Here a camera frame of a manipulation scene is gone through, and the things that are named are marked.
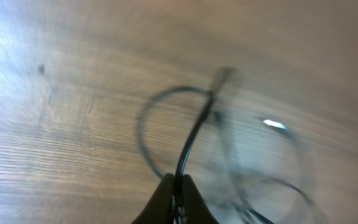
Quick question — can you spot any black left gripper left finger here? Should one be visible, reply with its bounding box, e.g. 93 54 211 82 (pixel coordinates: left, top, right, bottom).
132 174 175 224

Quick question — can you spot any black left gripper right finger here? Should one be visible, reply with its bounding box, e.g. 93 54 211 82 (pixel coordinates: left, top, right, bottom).
181 174 219 224

